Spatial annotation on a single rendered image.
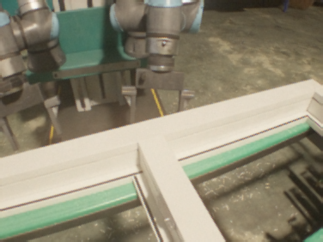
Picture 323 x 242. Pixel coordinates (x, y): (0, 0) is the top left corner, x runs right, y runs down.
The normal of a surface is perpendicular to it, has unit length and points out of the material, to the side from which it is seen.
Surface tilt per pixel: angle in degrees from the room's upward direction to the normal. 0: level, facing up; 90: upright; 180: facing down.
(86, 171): 90
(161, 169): 0
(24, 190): 90
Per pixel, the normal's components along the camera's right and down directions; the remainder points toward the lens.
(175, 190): 0.00, -0.76
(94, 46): 0.23, 0.63
